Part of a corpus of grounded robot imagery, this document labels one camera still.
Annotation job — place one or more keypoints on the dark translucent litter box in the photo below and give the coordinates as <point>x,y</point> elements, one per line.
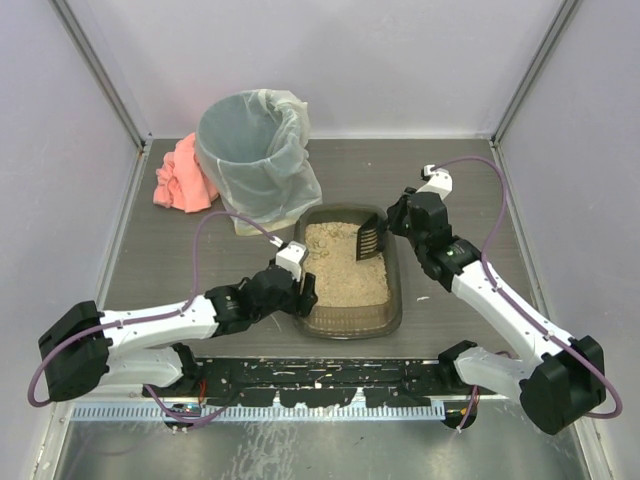
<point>362,322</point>

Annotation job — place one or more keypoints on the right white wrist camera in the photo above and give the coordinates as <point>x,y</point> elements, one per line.
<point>436,180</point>

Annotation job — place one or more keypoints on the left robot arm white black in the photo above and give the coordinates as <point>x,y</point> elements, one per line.
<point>87,348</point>

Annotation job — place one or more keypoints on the grey slotted cable duct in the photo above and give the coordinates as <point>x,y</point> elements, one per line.
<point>358,411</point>

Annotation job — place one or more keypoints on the black taped base rail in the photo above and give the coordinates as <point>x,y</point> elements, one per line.
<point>314,383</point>

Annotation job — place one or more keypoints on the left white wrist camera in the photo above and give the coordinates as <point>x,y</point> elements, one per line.
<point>290,256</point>

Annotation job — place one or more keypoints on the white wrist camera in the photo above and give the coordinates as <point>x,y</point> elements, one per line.
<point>436,180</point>
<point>290,256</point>

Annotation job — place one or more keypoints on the bin with translucent bag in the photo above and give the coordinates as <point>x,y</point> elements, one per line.
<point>252,146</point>

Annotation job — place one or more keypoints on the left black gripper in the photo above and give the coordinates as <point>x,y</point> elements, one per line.
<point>305,293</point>

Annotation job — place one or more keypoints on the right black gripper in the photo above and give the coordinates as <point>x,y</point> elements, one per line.
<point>395,216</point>

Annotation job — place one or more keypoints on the black slotted litter scoop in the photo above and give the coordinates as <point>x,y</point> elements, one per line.
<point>371,238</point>

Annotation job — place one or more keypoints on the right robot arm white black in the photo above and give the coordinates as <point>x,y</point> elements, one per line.
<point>555,377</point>

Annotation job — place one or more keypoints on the beige cat litter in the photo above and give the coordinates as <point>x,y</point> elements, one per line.
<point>341,280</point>

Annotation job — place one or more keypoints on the pink cloth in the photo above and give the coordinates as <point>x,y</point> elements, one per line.
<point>181,182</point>

